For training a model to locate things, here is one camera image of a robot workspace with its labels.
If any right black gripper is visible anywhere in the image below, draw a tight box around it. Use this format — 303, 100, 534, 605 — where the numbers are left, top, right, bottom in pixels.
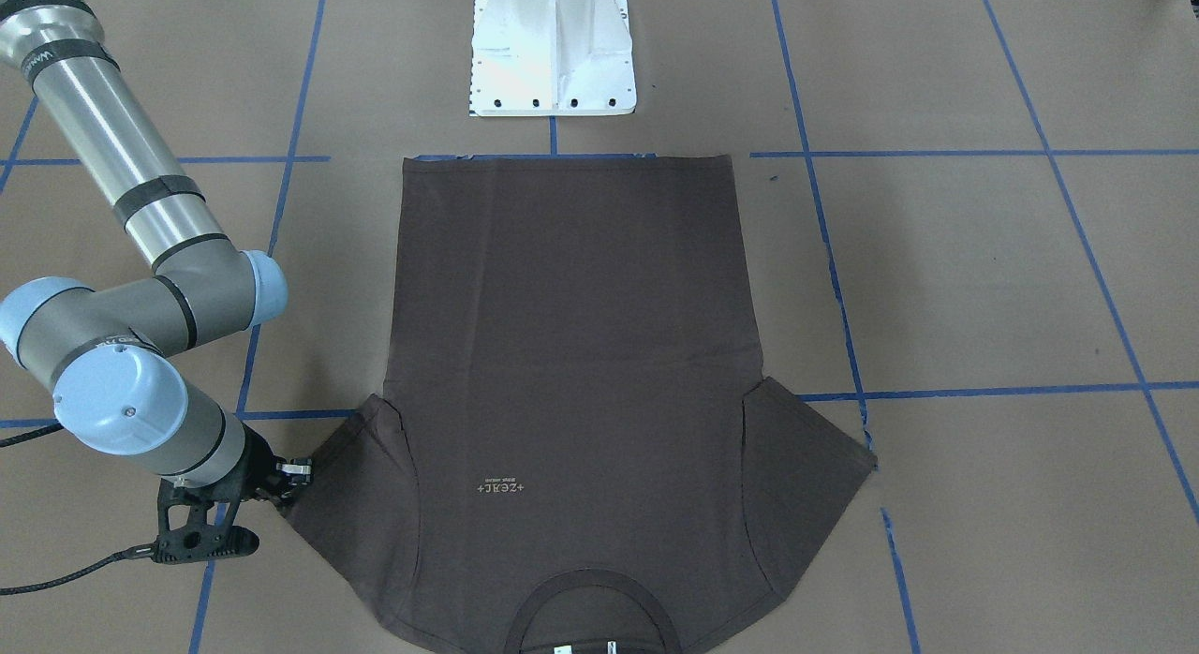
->
201, 424, 313, 505

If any dark brown t-shirt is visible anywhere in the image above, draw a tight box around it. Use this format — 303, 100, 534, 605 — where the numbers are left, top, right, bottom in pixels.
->
287, 156, 876, 653

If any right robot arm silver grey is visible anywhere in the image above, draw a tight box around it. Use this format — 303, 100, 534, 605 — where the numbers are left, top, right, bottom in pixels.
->
4, 0, 311, 505

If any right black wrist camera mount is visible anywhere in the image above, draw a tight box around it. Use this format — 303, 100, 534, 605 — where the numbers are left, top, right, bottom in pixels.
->
151, 482, 259, 565

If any black braided cable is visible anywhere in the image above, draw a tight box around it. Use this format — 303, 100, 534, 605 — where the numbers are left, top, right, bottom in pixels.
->
0, 424, 159, 598

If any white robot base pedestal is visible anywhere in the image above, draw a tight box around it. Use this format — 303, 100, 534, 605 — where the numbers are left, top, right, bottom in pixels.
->
468, 0, 638, 116

